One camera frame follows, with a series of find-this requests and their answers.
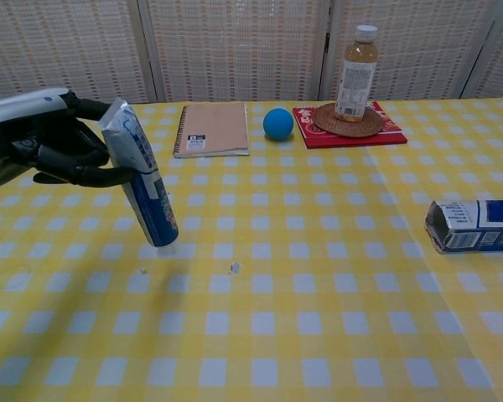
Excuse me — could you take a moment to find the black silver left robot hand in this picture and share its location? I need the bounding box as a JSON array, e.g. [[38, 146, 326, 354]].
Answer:
[[0, 86, 135, 192]]

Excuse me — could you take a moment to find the blue white carton box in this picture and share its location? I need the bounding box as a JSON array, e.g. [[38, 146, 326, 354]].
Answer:
[[425, 199, 503, 255]]

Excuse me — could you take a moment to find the blue white tube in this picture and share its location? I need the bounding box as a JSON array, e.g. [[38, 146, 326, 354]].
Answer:
[[97, 97, 180, 256]]

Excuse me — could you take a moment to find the red square mat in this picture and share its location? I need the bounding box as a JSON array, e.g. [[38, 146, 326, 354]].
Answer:
[[292, 100, 408, 150]]

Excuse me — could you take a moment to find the tea bottle with white cap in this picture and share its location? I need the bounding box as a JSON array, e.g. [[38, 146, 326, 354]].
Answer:
[[334, 24, 379, 122]]

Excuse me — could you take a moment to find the brown spiral notebook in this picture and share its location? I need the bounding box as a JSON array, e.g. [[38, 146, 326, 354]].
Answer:
[[172, 102, 251, 159]]

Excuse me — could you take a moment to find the round woven brown coaster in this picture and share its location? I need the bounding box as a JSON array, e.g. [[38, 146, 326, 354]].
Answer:
[[313, 102, 385, 137]]

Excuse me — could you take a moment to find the blue ball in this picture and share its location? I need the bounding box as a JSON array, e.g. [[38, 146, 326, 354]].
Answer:
[[262, 107, 295, 141]]

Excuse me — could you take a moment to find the yellow white checked tablecloth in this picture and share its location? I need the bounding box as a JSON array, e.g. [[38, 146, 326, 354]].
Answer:
[[0, 96, 503, 402]]

